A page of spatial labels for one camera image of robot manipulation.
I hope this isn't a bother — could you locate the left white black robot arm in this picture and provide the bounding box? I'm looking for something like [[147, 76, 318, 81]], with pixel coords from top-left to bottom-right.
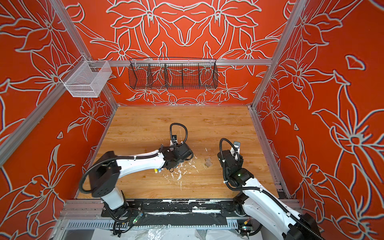
[[79, 143, 194, 211]]

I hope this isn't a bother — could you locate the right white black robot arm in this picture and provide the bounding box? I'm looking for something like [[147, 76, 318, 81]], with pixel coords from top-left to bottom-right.
[[218, 150, 323, 240]]

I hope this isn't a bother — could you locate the clear plastic bin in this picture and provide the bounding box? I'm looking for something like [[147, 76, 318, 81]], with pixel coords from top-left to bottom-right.
[[59, 56, 112, 98]]

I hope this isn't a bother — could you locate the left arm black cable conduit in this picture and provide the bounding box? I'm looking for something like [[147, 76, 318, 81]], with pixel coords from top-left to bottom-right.
[[78, 122, 189, 194]]

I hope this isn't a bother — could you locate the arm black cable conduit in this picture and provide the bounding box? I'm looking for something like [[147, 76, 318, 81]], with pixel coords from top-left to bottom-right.
[[78, 122, 189, 194], [218, 137, 325, 240]]

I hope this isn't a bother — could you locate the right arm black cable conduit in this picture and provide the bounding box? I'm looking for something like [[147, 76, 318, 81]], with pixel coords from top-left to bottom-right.
[[218, 137, 325, 240]]

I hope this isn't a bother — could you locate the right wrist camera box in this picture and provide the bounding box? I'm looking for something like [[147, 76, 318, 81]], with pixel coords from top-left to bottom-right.
[[233, 141, 241, 154]]

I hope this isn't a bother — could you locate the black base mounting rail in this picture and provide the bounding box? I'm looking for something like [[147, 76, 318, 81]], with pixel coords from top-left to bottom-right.
[[101, 199, 252, 228]]

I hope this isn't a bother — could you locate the black wire mesh basket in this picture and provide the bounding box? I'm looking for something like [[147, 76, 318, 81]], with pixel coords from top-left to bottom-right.
[[128, 58, 219, 90]]

